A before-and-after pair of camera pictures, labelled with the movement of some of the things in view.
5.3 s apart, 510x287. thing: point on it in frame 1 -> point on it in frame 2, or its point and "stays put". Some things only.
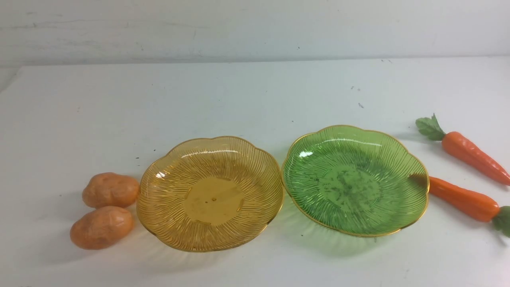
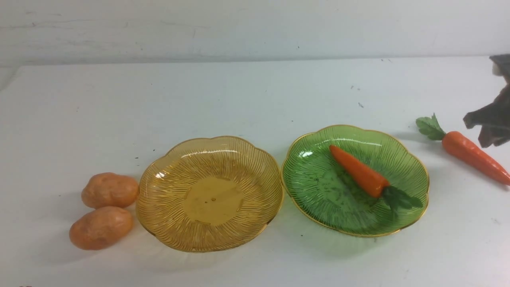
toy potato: [109, 189] stays put
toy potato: [102, 228] stays put
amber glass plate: [209, 194] stays put
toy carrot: [477, 207] -> [394, 197]
